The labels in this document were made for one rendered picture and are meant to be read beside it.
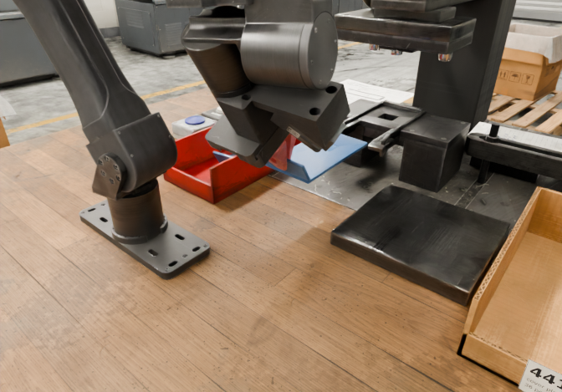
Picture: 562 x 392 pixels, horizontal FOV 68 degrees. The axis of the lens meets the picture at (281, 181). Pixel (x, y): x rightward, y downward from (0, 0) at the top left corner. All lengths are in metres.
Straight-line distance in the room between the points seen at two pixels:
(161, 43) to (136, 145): 5.22
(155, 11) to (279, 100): 5.28
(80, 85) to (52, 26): 0.06
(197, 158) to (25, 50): 4.36
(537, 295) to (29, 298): 0.54
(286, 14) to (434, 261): 0.32
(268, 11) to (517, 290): 0.39
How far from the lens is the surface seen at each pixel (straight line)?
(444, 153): 0.66
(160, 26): 5.65
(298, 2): 0.32
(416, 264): 0.50
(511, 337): 0.48
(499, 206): 0.69
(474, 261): 0.53
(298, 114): 0.34
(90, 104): 0.49
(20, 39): 5.01
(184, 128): 0.83
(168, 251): 0.53
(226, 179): 0.62
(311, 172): 0.51
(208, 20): 0.37
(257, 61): 0.33
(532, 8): 10.08
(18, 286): 0.56
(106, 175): 0.50
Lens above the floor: 1.23
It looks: 29 degrees down
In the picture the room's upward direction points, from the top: straight up
